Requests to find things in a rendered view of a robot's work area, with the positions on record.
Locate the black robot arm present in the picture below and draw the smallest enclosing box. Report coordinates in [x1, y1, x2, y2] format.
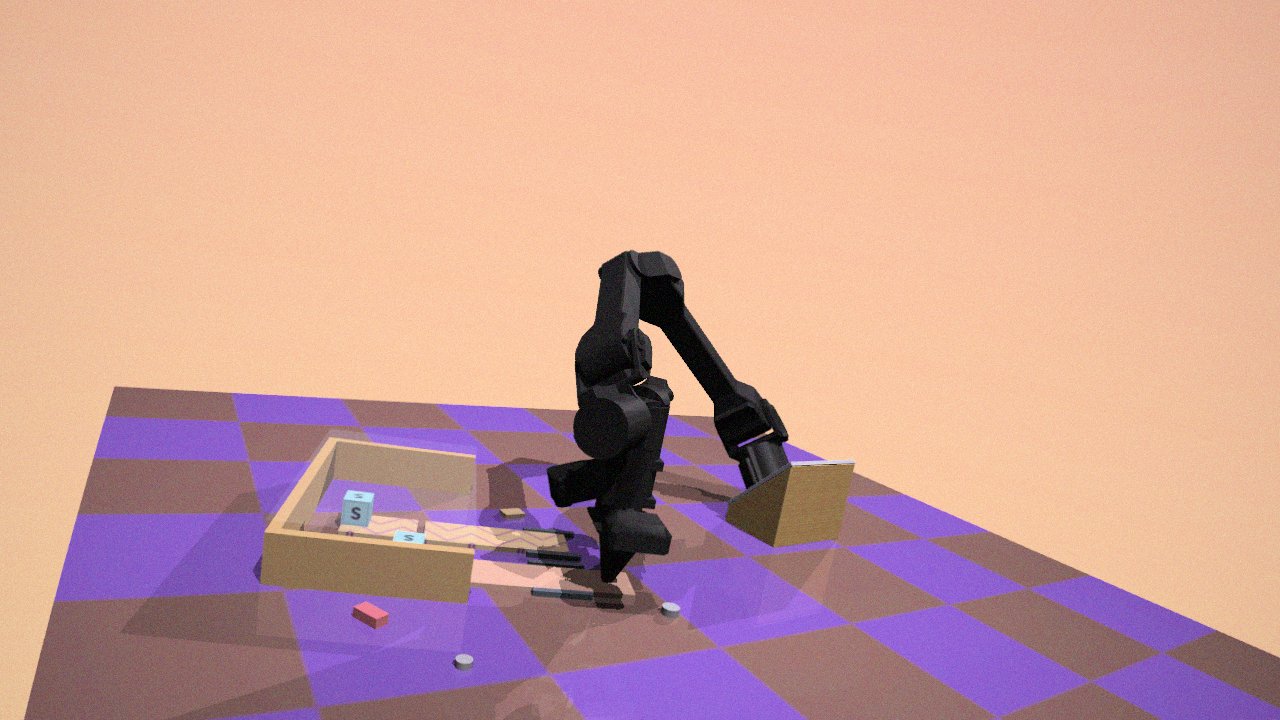
[547, 250, 788, 507]

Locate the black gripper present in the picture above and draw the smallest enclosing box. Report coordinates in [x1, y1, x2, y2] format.
[588, 448, 672, 583]

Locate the pink rectangular block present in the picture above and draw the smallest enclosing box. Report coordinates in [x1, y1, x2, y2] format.
[352, 601, 389, 630]

